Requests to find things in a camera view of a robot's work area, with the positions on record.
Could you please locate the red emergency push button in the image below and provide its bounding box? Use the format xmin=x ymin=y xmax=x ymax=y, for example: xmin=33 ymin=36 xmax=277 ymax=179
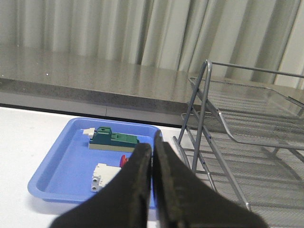
xmin=120 ymin=155 xmax=129 ymax=168

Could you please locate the white circuit breaker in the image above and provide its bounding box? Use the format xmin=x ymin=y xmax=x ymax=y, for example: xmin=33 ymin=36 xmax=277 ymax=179
xmin=91 ymin=163 xmax=121 ymax=192

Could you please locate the green terminal block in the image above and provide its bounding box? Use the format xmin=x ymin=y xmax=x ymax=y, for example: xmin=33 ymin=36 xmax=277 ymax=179
xmin=83 ymin=126 xmax=140 ymax=152

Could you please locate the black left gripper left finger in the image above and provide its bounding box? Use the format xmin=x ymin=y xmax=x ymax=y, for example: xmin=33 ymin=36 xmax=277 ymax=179
xmin=50 ymin=143 xmax=152 ymax=228

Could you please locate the grey stone counter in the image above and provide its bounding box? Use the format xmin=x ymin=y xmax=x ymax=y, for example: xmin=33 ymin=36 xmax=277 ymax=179
xmin=0 ymin=45 xmax=304 ymax=114

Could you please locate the blue plastic tray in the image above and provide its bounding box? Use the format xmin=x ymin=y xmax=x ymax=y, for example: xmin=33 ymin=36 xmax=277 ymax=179
xmin=28 ymin=117 xmax=159 ymax=203

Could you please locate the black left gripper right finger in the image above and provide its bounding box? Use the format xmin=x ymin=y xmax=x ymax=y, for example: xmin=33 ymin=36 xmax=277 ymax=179
xmin=153 ymin=132 xmax=268 ymax=228

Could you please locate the silver mesh tray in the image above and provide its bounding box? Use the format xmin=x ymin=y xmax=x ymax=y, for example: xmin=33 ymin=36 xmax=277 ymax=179
xmin=203 ymin=81 xmax=304 ymax=150
xmin=181 ymin=111 xmax=304 ymax=190
xmin=172 ymin=135 xmax=304 ymax=228

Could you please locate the silver wire rack frame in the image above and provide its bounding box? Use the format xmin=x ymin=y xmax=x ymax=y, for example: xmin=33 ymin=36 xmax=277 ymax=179
xmin=172 ymin=59 xmax=304 ymax=211

